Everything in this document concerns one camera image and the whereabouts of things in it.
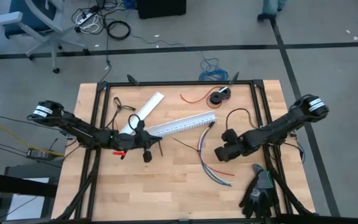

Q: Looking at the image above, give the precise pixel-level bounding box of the dark desk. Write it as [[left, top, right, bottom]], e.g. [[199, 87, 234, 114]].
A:
[[0, 169, 59, 224]]

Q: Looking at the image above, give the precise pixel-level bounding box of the white flat duct cover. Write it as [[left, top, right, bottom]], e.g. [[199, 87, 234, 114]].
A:
[[118, 91, 166, 136]]

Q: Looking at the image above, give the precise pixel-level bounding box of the person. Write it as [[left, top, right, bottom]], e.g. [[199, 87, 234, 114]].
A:
[[257, 0, 288, 22]]

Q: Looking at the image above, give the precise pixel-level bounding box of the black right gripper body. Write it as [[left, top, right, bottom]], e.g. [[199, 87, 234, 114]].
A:
[[214, 132, 257, 163]]

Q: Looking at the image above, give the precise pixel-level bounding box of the blue coiled cable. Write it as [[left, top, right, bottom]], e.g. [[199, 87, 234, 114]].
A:
[[198, 57, 229, 82]]

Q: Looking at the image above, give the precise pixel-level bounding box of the black power adapter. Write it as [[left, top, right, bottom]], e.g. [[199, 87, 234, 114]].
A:
[[25, 148, 52, 162]]

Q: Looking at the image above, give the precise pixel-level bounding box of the white power strip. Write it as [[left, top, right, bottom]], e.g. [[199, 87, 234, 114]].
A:
[[75, 11, 101, 26]]

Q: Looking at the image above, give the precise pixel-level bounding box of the black grey work glove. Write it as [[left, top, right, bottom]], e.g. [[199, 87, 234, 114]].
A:
[[239, 162, 282, 219]]

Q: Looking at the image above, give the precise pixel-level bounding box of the blue cable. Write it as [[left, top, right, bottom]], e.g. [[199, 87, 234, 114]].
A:
[[198, 57, 229, 82], [199, 124, 232, 187]]

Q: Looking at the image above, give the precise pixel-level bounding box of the black camera cable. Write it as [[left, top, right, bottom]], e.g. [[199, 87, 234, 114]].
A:
[[128, 113, 143, 131], [225, 108, 258, 131]]

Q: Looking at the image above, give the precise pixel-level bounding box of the white cable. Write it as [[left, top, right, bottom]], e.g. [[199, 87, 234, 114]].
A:
[[198, 124, 234, 185]]

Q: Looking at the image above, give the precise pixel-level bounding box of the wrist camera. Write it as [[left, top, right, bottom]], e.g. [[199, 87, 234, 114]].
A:
[[135, 120, 147, 134], [221, 128, 240, 145]]

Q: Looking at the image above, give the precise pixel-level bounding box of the black coiled cable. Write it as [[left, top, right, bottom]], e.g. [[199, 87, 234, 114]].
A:
[[106, 20, 132, 40]]

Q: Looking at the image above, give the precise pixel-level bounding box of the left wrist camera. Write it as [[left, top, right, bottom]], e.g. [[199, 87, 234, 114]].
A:
[[135, 120, 147, 134]]

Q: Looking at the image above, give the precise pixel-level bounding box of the black table frame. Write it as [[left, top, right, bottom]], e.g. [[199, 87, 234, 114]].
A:
[[73, 71, 295, 223]]

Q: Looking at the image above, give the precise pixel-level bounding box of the grey office chair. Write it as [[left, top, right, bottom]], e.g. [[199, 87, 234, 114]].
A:
[[0, 0, 90, 75]]

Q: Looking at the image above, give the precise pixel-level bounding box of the thin red wire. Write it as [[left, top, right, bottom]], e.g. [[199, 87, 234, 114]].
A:
[[180, 85, 225, 110]]

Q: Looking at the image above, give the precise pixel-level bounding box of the black tape roll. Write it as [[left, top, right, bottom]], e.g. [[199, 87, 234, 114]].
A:
[[209, 91, 224, 106], [218, 86, 232, 100]]

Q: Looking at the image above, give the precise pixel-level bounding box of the black box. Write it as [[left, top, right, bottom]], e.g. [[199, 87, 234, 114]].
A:
[[135, 0, 187, 20]]

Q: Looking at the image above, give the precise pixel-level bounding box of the black cable sleeve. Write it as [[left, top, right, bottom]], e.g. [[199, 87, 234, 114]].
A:
[[264, 152, 319, 218], [52, 148, 103, 222]]

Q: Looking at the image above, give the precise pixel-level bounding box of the yellow floor cable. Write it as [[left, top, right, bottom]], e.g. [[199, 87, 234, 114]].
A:
[[0, 123, 65, 157]]

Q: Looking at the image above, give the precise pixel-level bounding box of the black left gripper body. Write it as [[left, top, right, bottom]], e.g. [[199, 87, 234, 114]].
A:
[[126, 132, 153, 164]]

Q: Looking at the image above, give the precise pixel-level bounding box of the white slotted cable duct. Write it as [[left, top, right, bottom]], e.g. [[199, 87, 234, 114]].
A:
[[147, 110, 219, 138]]

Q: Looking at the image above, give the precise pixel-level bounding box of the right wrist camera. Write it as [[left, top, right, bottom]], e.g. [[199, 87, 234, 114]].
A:
[[221, 128, 240, 145]]

